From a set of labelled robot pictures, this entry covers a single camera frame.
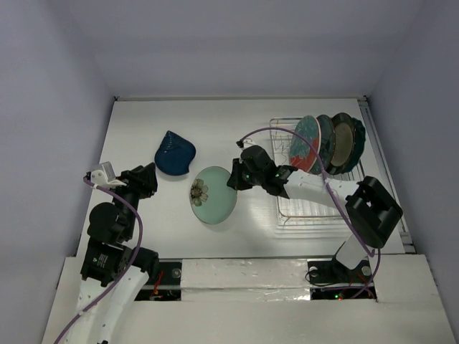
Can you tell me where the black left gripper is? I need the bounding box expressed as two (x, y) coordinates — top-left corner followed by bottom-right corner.
(110, 161), (157, 237)

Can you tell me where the dark blue leaf-shaped plate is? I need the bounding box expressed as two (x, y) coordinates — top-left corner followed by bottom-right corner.
(154, 130), (197, 176)

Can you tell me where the light green flower plate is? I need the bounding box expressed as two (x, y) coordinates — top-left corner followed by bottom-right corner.
(189, 166), (237, 225)

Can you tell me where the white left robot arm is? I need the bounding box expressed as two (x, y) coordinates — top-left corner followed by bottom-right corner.
(65, 162), (159, 343)

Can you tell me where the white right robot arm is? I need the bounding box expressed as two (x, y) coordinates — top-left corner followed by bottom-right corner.
(227, 141), (403, 285)

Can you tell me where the red and teal floral plate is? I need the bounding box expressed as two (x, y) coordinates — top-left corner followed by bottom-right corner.
(289, 115), (321, 172)

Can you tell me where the dark teal patterned plate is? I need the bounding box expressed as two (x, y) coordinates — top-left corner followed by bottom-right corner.
(317, 115), (336, 170)

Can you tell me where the dark rimmed beige plate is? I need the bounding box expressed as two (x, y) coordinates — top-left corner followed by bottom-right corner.
(327, 113), (356, 176)

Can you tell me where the dark green scalloped plate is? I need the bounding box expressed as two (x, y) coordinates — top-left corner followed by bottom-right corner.
(342, 118), (366, 173)

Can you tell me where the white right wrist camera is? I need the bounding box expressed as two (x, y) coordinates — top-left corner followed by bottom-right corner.
(236, 138), (256, 151)

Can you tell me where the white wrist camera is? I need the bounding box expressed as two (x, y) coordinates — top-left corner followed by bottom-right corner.
(85, 161), (127, 189)
(236, 138), (256, 151)

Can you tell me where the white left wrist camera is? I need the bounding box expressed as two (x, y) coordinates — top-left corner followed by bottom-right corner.
(85, 161), (127, 189)

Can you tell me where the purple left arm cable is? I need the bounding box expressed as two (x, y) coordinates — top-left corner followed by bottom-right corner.
(53, 177), (144, 344)

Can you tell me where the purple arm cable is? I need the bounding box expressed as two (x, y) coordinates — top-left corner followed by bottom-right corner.
(236, 127), (383, 300)
(53, 177), (144, 344)

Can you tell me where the wire dish rack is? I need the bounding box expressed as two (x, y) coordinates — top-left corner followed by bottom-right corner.
(268, 117), (376, 225)

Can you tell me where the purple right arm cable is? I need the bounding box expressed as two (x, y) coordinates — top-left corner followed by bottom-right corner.
(236, 127), (383, 300)

